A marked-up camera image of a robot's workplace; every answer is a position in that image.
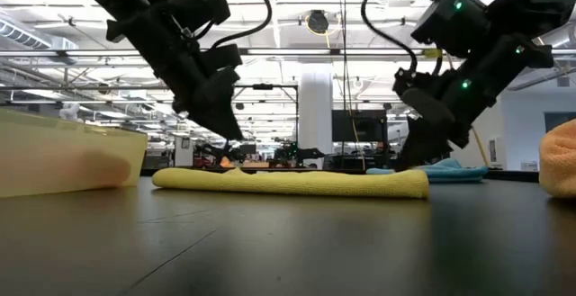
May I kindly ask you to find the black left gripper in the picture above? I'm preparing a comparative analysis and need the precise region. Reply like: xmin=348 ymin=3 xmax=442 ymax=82
xmin=105 ymin=0 xmax=245 ymax=141

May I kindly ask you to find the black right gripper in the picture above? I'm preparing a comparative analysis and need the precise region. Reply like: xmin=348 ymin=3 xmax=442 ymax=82
xmin=391 ymin=31 xmax=554 ymax=172

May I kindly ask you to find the yellow microfiber towel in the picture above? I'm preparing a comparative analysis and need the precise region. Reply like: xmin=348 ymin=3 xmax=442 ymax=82
xmin=150 ymin=166 xmax=431 ymax=200

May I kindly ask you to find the orange microfiber towel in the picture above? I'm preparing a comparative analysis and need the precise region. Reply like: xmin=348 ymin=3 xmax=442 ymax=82
xmin=538 ymin=117 xmax=576 ymax=200

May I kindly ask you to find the yellow plastic bin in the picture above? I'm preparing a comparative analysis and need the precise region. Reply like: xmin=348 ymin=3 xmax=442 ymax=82
xmin=0 ymin=107 xmax=149 ymax=199

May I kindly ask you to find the blue microfiber towel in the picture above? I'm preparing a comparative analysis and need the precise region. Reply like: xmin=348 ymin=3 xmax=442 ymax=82
xmin=364 ymin=157 xmax=491 ymax=184

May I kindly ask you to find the black monitor screen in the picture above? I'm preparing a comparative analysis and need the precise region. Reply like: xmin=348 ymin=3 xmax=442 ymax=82
xmin=331 ymin=109 xmax=390 ymax=144

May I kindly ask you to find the white floor appliance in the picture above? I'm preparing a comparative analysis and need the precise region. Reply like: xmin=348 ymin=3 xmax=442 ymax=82
xmin=488 ymin=134 xmax=505 ymax=168

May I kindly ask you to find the white round column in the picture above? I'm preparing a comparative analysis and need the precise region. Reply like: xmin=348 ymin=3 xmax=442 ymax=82
xmin=298 ymin=71 xmax=335 ymax=163

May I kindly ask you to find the white robot figure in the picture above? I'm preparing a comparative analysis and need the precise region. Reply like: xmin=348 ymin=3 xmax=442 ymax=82
xmin=58 ymin=102 xmax=85 ymax=122

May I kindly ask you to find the black metal frame rig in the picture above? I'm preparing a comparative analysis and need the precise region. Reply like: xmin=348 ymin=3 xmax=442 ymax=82
xmin=225 ymin=83 xmax=301 ymax=153

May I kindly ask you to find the orange-yellow hanging cable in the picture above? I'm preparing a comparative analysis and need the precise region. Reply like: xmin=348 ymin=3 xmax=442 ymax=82
xmin=469 ymin=127 xmax=491 ymax=168

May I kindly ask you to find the thin hanging cable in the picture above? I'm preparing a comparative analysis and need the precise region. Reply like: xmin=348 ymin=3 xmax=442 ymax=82
xmin=345 ymin=73 xmax=367 ymax=172

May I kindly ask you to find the black left camera cable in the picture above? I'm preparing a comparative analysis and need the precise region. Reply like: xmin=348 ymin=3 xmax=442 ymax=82
xmin=196 ymin=0 xmax=274 ymax=52

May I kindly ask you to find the black camera cable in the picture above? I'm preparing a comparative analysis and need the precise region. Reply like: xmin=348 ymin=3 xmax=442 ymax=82
xmin=359 ymin=0 xmax=447 ymax=75
xmin=196 ymin=0 xmax=274 ymax=52

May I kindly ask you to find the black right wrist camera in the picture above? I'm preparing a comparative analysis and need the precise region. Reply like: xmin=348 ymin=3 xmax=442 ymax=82
xmin=410 ymin=0 xmax=492 ymax=59

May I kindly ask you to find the black ceiling cable reel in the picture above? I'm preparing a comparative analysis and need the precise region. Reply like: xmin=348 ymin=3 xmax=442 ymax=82
xmin=306 ymin=9 xmax=330 ymax=36

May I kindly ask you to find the black right camera cable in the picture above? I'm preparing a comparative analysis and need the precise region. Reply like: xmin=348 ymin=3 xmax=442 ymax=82
xmin=359 ymin=0 xmax=447 ymax=75

